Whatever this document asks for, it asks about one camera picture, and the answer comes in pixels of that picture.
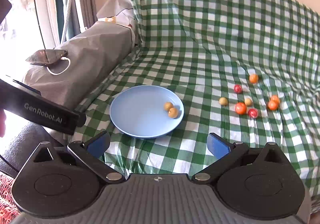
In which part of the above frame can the white charging cable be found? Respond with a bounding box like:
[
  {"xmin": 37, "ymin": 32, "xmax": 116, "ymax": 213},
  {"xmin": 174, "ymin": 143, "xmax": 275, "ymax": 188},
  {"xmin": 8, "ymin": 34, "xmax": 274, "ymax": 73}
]
[{"xmin": 46, "ymin": 56, "xmax": 72, "ymax": 76}]

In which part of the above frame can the black smartphone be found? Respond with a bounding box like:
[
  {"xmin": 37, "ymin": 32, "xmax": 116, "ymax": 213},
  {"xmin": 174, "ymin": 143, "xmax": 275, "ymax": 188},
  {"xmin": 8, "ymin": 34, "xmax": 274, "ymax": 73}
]
[{"xmin": 25, "ymin": 49, "xmax": 68, "ymax": 66}]

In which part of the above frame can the orange tangerine front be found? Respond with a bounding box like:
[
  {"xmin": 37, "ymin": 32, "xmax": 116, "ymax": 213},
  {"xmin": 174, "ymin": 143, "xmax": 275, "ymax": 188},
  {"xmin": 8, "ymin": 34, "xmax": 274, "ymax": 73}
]
[{"xmin": 235, "ymin": 102, "xmax": 247, "ymax": 115}]

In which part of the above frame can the tan longan fruit in plate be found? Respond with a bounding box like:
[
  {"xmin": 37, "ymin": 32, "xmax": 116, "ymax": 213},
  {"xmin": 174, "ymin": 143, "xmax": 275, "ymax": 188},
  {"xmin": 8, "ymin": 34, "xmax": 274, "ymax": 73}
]
[{"xmin": 164, "ymin": 102, "xmax": 174, "ymax": 111}]

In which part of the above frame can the red lychee fruit far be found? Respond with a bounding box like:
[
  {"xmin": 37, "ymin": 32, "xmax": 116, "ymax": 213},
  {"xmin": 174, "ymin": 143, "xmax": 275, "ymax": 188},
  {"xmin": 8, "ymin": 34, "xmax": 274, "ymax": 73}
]
[{"xmin": 233, "ymin": 84, "xmax": 242, "ymax": 94}]

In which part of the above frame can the red lychee fruit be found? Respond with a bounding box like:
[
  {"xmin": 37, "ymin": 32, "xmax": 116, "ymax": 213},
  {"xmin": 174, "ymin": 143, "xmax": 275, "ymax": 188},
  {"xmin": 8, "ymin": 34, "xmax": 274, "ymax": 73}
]
[
  {"xmin": 233, "ymin": 84, "xmax": 242, "ymax": 94},
  {"xmin": 248, "ymin": 108, "xmax": 259, "ymax": 119}
]

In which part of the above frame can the tan longan fruit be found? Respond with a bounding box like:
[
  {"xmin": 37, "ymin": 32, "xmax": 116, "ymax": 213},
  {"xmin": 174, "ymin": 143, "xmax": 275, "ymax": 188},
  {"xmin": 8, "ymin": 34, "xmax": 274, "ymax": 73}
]
[
  {"xmin": 164, "ymin": 102, "xmax": 174, "ymax": 111},
  {"xmin": 244, "ymin": 98, "xmax": 253, "ymax": 106},
  {"xmin": 219, "ymin": 97, "xmax": 228, "ymax": 106}
]

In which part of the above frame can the green white checkered cloth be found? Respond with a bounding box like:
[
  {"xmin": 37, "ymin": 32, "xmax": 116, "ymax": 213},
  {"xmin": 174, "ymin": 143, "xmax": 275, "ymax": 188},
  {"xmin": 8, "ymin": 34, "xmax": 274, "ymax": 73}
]
[{"xmin": 69, "ymin": 0, "xmax": 319, "ymax": 212}]

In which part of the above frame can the red lychee fruit front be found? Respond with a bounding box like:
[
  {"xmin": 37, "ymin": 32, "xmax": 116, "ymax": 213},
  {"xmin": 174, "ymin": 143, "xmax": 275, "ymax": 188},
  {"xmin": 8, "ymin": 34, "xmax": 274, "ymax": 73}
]
[{"xmin": 248, "ymin": 108, "xmax": 259, "ymax": 119}]

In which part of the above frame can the grey sofa armrest cover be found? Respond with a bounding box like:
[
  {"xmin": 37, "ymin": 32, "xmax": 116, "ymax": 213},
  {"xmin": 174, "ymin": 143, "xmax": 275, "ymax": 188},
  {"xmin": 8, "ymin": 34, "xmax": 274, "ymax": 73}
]
[{"xmin": 23, "ymin": 0, "xmax": 138, "ymax": 110}]

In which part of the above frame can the small orange fruit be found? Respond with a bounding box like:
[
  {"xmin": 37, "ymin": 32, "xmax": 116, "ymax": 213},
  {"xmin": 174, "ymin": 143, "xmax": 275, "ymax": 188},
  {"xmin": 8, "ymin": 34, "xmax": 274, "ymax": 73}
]
[
  {"xmin": 249, "ymin": 74, "xmax": 259, "ymax": 84},
  {"xmin": 267, "ymin": 100, "xmax": 279, "ymax": 111},
  {"xmin": 270, "ymin": 95, "xmax": 280, "ymax": 104}
]

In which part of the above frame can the blue round plate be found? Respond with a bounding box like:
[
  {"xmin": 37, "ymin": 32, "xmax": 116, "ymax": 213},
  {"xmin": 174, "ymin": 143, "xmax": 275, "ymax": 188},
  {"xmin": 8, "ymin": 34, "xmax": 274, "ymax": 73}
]
[{"xmin": 110, "ymin": 85, "xmax": 184, "ymax": 139}]

